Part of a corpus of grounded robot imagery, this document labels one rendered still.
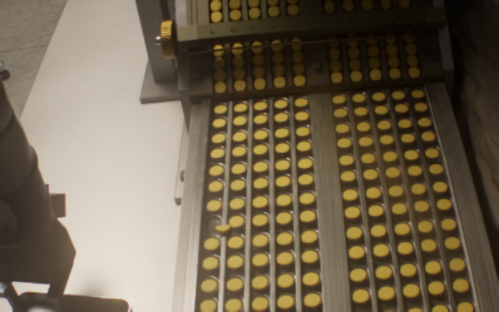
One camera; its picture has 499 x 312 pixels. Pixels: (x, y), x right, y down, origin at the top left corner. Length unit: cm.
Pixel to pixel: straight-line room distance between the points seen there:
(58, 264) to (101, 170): 24
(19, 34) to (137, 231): 216
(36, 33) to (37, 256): 224
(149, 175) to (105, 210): 6
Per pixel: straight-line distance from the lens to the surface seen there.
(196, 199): 57
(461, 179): 57
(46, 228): 63
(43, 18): 293
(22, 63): 269
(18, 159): 57
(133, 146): 87
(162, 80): 94
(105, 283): 74
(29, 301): 74
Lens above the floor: 135
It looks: 42 degrees down
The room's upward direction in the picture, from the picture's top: 10 degrees counter-clockwise
